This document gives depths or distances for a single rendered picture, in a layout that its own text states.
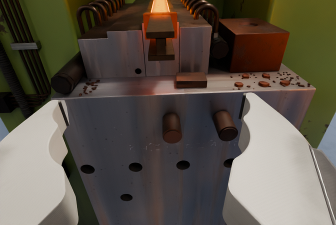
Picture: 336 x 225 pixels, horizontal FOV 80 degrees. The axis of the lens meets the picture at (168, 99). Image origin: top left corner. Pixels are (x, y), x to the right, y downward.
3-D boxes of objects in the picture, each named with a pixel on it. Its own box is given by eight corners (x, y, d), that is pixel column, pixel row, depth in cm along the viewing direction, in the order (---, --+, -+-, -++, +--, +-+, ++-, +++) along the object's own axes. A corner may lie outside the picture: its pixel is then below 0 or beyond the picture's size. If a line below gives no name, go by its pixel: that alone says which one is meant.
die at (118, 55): (207, 74, 34) (212, 20, 29) (87, 78, 33) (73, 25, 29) (183, 22, 69) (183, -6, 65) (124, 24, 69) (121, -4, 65)
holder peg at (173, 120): (182, 144, 28) (182, 129, 27) (162, 145, 28) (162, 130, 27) (179, 125, 32) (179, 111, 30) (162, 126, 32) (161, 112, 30)
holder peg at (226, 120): (236, 141, 28) (240, 127, 27) (217, 142, 28) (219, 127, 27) (228, 123, 32) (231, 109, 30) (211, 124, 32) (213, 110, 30)
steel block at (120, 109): (254, 239, 52) (317, 88, 29) (107, 246, 52) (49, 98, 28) (209, 112, 100) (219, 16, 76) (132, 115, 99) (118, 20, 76)
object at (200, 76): (176, 88, 30) (176, 80, 29) (176, 79, 32) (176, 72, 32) (207, 87, 30) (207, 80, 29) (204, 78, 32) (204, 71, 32)
